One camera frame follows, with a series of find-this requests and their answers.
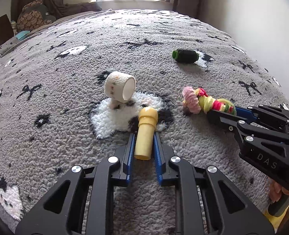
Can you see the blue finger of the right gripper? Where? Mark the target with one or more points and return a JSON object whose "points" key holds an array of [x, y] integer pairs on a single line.
{"points": [[246, 114], [227, 121]]}

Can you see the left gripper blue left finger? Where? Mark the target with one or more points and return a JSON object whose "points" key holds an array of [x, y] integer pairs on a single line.
{"points": [[127, 161]]}

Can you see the brown patterned pillow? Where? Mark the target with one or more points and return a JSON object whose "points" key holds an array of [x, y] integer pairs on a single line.
{"points": [[34, 15]]}

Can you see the small yellow tube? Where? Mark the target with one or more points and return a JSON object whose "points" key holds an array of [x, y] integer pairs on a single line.
{"points": [[148, 118]]}

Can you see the black thread spool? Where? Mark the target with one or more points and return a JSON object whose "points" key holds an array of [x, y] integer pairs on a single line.
{"points": [[185, 56]]}

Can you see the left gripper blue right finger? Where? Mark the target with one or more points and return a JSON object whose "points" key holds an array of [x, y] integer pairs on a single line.
{"points": [[161, 160]]}

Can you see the grey cat pattern blanket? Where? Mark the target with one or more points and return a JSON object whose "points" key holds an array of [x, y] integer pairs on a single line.
{"points": [[71, 93]]}

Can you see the person's right hand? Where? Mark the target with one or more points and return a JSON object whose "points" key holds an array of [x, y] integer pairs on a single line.
{"points": [[276, 191]]}

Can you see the colourful hair scrunchies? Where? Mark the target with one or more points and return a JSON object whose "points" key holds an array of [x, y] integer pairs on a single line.
{"points": [[197, 100]]}

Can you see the teal item on bed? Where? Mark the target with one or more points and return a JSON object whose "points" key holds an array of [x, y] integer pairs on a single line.
{"points": [[22, 35]]}

